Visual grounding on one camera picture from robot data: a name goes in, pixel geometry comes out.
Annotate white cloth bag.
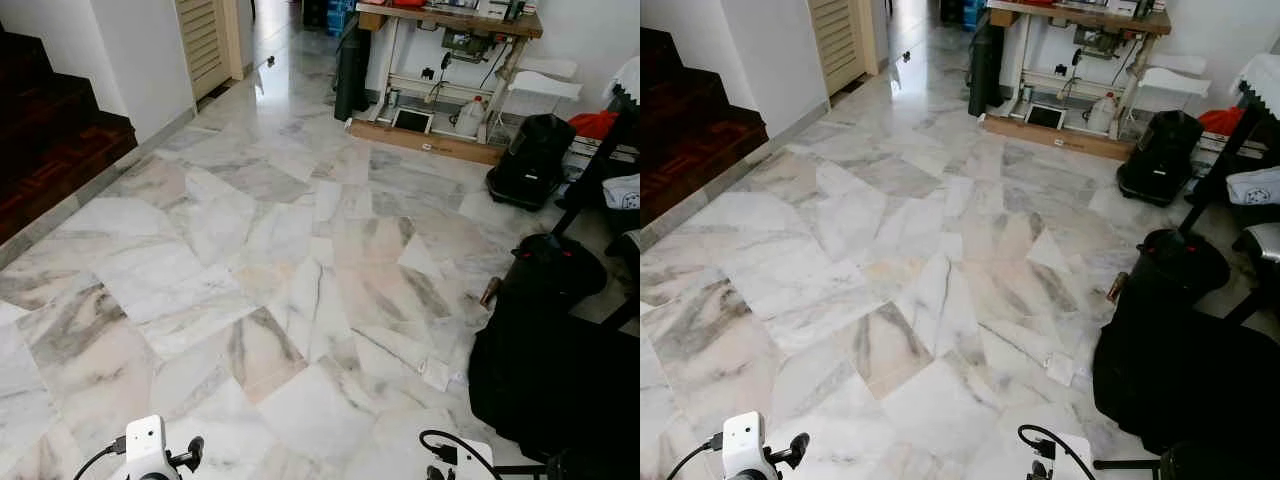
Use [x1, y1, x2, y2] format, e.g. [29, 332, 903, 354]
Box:
[1224, 165, 1280, 209]
[602, 174, 641, 212]

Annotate tall black cylinder bag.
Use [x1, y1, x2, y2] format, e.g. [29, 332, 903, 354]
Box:
[967, 18, 1005, 118]
[334, 22, 372, 124]

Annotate black backpack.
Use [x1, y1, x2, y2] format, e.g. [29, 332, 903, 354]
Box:
[1091, 305, 1280, 461]
[467, 295, 641, 471]

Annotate white wire rack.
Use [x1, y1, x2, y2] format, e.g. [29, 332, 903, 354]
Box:
[480, 56, 584, 146]
[1125, 52, 1213, 141]

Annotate dark wooden stairs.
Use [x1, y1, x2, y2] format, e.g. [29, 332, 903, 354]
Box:
[640, 27, 769, 226]
[0, 28, 139, 244]

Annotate black vacuum cleaner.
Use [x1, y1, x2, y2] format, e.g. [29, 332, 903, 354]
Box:
[487, 113, 579, 212]
[1117, 109, 1207, 208]

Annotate red shopping bag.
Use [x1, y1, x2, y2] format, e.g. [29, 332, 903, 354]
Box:
[568, 110, 621, 142]
[1197, 106, 1247, 137]

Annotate white plastic jug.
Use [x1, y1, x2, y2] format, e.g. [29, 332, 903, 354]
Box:
[1087, 91, 1120, 135]
[454, 94, 489, 139]

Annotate white lace tablecloth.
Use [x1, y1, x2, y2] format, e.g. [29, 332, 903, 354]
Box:
[607, 55, 641, 113]
[1232, 52, 1280, 113]

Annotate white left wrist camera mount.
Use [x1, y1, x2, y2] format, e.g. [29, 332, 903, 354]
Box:
[721, 410, 767, 480]
[124, 414, 172, 480]

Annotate white BitRobot bag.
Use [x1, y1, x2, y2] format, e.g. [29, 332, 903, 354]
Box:
[1238, 221, 1280, 263]

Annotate white framed tablet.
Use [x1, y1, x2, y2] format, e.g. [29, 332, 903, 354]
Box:
[1024, 101, 1068, 132]
[391, 105, 435, 137]

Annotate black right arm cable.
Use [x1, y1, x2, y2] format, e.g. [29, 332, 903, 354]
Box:
[1018, 424, 1099, 480]
[418, 428, 504, 480]

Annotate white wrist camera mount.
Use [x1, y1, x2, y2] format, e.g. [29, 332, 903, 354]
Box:
[437, 438, 498, 480]
[124, 414, 172, 480]
[721, 410, 767, 480]
[1050, 433, 1094, 480]

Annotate black round bin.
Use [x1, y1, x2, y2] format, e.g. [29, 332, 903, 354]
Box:
[1133, 227, 1232, 301]
[497, 232, 609, 313]

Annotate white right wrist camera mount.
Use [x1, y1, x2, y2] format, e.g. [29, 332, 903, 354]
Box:
[1050, 433, 1094, 480]
[437, 438, 498, 480]

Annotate louvred wooden door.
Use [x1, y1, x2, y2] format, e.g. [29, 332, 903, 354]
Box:
[174, 0, 245, 103]
[808, 0, 881, 98]

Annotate wooden sewing machine table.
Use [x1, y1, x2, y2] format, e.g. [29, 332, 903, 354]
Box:
[980, 0, 1173, 163]
[347, 0, 546, 167]

